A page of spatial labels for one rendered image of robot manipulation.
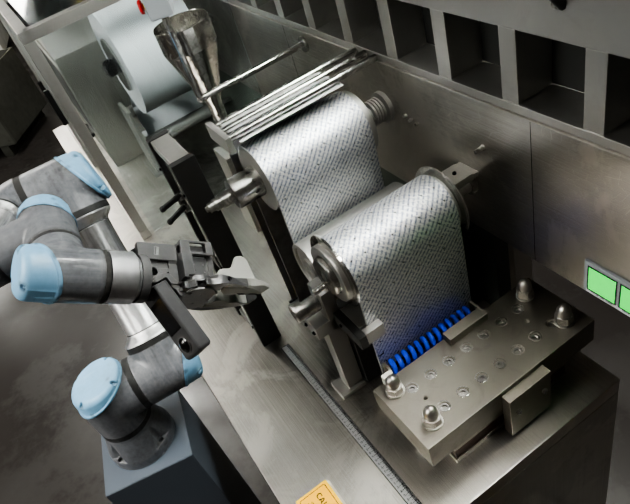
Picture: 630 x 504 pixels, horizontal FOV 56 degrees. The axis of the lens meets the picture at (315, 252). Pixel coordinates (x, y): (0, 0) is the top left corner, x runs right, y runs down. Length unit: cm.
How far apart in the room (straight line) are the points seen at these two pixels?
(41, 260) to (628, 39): 75
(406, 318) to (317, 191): 30
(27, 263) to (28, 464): 220
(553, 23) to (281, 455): 92
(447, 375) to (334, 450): 28
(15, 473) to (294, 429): 186
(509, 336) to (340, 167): 46
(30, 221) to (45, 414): 223
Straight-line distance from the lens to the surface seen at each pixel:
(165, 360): 126
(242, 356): 148
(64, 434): 295
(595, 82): 88
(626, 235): 97
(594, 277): 107
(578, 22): 86
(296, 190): 116
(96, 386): 129
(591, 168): 94
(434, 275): 114
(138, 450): 138
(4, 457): 308
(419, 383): 115
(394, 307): 111
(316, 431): 129
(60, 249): 84
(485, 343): 119
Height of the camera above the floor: 197
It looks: 40 degrees down
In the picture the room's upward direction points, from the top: 20 degrees counter-clockwise
